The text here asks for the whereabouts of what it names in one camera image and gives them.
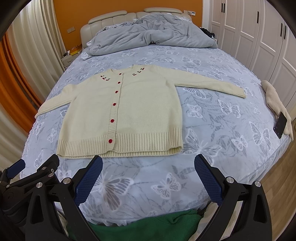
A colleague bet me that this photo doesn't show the beige folded garment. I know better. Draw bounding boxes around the beige folded garment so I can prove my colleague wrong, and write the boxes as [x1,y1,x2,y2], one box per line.
[261,80,294,141]

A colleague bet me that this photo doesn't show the orange curtain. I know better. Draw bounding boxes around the orange curtain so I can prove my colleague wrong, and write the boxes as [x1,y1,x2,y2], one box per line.
[0,34,42,133]

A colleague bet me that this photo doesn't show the white nightstand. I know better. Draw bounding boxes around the white nightstand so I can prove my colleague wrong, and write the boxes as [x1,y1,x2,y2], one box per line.
[61,50,82,69]

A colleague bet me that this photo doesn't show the butterfly print bed sheet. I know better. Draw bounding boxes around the butterfly print bed sheet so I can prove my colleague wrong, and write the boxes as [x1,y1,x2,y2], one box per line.
[19,45,291,227]

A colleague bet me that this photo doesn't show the beige padded headboard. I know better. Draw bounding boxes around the beige padded headboard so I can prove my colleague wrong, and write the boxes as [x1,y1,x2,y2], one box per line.
[80,7,192,49]

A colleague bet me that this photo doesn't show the green garment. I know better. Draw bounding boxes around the green garment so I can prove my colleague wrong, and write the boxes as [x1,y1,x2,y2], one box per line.
[89,209,202,240]

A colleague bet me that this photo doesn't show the black smartphone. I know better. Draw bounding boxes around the black smartphone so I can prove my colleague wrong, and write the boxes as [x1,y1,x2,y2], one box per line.
[273,112,287,139]

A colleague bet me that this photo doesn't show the cream knit cardigan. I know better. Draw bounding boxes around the cream knit cardigan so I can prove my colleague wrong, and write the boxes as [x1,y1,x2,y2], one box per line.
[38,65,245,159]

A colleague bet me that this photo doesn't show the cream curtain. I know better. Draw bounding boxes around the cream curtain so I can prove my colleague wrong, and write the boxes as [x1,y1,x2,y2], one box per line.
[1,1,66,169]

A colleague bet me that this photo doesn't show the grey crumpled duvet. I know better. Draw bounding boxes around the grey crumpled duvet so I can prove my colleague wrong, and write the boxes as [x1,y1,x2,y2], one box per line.
[85,14,217,56]

